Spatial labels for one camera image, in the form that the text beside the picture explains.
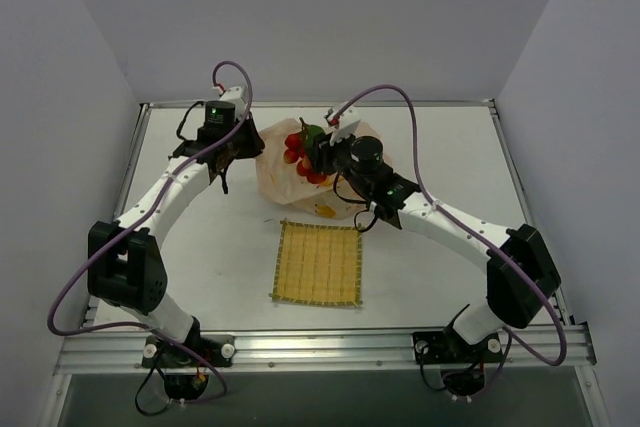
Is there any translucent orange plastic bag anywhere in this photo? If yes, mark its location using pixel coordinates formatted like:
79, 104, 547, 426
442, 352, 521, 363
255, 118, 364, 220

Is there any front aluminium rail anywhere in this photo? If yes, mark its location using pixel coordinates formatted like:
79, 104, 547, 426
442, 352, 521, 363
54, 324, 599, 376

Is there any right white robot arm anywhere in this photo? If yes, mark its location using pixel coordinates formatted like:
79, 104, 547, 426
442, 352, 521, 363
304, 133, 561, 360

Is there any woven bamboo mat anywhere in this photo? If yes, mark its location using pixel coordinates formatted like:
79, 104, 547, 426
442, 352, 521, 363
270, 220, 363, 308

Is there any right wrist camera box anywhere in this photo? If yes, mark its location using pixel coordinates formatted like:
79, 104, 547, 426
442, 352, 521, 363
325, 107, 360, 146

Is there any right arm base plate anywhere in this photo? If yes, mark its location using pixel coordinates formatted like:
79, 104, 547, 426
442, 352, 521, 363
412, 330, 503, 365

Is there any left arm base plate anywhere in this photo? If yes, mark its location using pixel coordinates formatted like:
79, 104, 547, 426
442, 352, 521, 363
141, 336, 235, 369

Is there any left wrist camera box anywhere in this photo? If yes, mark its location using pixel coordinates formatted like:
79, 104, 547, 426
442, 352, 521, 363
219, 86, 249, 118

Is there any red fake fruit bunch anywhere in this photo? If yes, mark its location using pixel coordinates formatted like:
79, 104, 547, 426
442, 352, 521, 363
283, 117, 329, 186

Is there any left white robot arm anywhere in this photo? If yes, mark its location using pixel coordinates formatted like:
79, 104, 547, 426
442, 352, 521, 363
87, 100, 264, 366

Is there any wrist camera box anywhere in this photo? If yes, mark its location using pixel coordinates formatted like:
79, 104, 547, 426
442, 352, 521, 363
219, 86, 249, 118
325, 107, 360, 146

